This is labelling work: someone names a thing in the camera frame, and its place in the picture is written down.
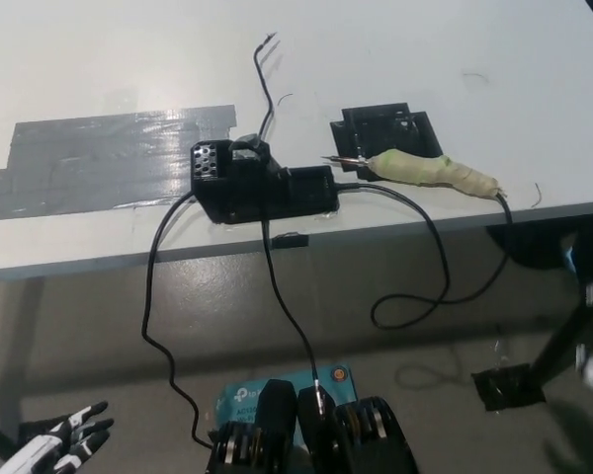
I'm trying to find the black robot torso blocks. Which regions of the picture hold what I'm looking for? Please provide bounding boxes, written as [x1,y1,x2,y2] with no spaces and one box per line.
[207,378,424,474]

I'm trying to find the black soldering station base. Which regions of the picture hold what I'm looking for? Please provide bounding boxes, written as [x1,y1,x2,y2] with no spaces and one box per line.
[191,132,340,226]

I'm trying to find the thin black frayed wire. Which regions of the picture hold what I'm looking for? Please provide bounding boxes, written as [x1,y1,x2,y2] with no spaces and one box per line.
[251,32,281,142]

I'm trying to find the tape-wrapped soldering iron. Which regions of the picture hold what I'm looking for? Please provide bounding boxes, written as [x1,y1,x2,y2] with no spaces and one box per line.
[319,149,508,200]

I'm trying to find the black soldering iron cable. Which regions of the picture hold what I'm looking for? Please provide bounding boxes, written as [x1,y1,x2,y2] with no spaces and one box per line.
[333,181,514,331]

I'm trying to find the black cable with metal plug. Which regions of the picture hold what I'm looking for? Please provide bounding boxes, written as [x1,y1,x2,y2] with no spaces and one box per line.
[261,219,327,421]

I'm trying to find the black station power cable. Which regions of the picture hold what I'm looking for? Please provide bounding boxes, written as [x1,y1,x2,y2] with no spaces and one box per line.
[141,191,216,450]

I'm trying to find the teal tp-link box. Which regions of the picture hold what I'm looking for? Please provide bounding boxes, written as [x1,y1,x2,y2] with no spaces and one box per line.
[212,363,362,445]

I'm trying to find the grey duct tape patch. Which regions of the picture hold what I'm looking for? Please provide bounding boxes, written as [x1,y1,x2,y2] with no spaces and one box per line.
[0,104,238,222]

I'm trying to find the black floor tape patch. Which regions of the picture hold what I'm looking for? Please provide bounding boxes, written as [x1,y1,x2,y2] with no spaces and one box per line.
[470,363,547,412]

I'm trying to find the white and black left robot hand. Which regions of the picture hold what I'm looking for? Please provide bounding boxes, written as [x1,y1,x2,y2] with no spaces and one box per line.
[0,400,116,474]

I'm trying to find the black square printed holder plate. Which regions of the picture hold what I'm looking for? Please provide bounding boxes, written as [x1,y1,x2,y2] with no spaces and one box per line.
[329,102,445,174]

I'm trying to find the small black tape strip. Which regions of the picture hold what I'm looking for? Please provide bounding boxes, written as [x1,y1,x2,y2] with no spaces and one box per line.
[271,234,310,250]

